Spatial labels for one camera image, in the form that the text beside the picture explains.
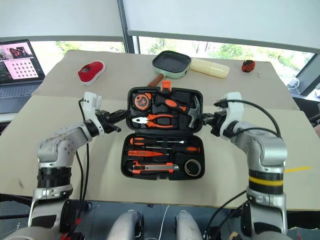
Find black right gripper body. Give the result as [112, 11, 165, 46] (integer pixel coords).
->
[209, 111, 227, 137]

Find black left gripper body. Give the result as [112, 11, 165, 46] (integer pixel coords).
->
[95, 109, 114, 135]

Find orange tester pen screwdriver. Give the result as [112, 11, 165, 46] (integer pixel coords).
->
[127, 149, 172, 158]

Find black plastic tool case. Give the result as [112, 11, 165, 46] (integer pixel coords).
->
[120, 80, 205, 182]

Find black electrical tape roll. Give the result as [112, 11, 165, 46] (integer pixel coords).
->
[184, 158, 202, 177]

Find orange black utility knife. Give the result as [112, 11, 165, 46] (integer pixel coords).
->
[131, 161, 180, 175]

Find cream oblong plastic case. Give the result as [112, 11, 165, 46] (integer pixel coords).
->
[189, 57, 230, 80]

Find orange black tape measure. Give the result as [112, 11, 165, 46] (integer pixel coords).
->
[133, 92, 153, 111]

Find beige table cover sheet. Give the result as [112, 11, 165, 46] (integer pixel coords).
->
[0, 94, 320, 212]
[31, 49, 301, 111]

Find red and white oval device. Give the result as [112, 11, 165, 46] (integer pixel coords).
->
[77, 60, 107, 87]

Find small red black object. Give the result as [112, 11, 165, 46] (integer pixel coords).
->
[241, 59, 257, 74]

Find mint green square frying pan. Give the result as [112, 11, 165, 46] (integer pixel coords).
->
[146, 50, 192, 88]

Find yellow zip tie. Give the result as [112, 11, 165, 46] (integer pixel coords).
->
[248, 165, 312, 187]

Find small white adapter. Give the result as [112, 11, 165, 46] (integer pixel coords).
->
[287, 76, 301, 90]

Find grey rounded leg shell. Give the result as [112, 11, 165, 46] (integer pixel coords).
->
[106, 209, 145, 240]
[174, 209, 204, 240]

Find white roller blind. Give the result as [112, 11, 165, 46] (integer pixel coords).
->
[0, 0, 125, 42]
[122, 0, 320, 54]

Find open laptop computer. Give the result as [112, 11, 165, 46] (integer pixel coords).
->
[0, 39, 47, 115]

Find dark slanted panel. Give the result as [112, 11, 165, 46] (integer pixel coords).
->
[292, 52, 320, 96]

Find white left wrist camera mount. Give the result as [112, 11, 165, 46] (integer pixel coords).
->
[83, 91, 105, 137]

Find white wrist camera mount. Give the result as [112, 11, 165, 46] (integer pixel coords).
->
[219, 91, 245, 139]
[83, 91, 105, 137]

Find screwdriver with orange striped handle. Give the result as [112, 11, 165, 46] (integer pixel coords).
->
[128, 136, 188, 147]

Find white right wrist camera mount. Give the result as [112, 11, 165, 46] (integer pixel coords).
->
[219, 91, 245, 139]

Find hammer with orange black handle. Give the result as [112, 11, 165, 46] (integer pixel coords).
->
[156, 96, 203, 130]

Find orange handled pliers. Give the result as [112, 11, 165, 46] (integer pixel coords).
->
[131, 113, 179, 130]

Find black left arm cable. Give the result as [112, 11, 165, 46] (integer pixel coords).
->
[78, 98, 91, 209]
[75, 150, 85, 204]

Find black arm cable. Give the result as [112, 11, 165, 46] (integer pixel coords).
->
[214, 99, 282, 138]
[75, 150, 85, 204]
[78, 98, 91, 209]
[205, 189, 248, 240]

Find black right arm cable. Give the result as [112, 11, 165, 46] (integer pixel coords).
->
[214, 99, 282, 138]
[205, 189, 248, 240]

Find dark window frame post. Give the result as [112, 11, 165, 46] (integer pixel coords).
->
[116, 0, 140, 55]

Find thin white floor cable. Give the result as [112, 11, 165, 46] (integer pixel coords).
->
[158, 204, 171, 240]

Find red cable wrap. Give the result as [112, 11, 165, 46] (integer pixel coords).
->
[61, 217, 84, 240]

